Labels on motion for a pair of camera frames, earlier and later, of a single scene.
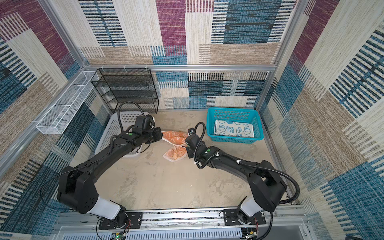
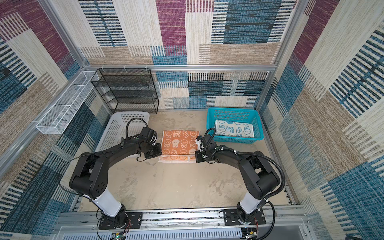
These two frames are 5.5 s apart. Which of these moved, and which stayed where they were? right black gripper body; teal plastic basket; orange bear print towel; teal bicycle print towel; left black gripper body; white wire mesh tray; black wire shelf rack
Moved: left black gripper body; right black gripper body; orange bear print towel
Stayed: teal plastic basket; white wire mesh tray; black wire shelf rack; teal bicycle print towel
